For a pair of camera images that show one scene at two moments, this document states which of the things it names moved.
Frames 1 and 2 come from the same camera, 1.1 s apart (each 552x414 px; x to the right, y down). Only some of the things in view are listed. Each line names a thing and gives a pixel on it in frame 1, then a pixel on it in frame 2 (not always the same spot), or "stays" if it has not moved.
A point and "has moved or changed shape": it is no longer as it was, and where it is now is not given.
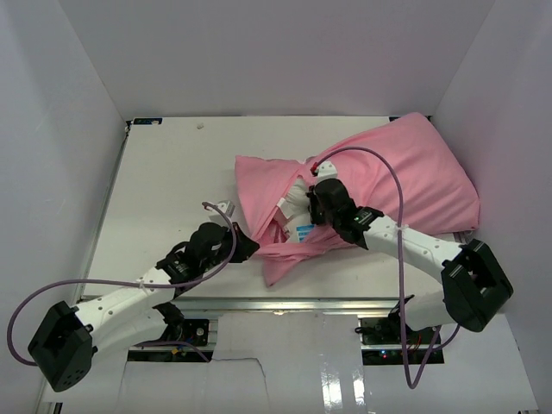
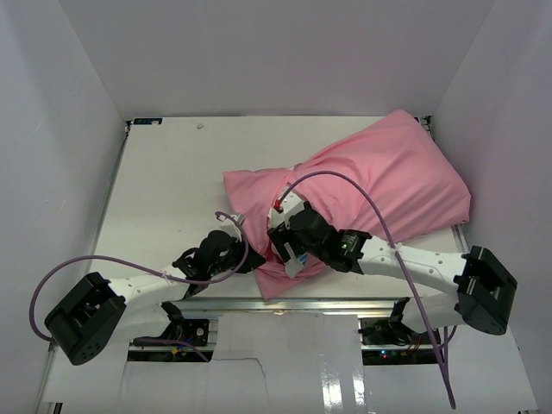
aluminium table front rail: [293, 305] stays
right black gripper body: [319, 215] to [280, 235]
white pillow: [296, 209] has moved or changed shape
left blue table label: [147, 121] stays
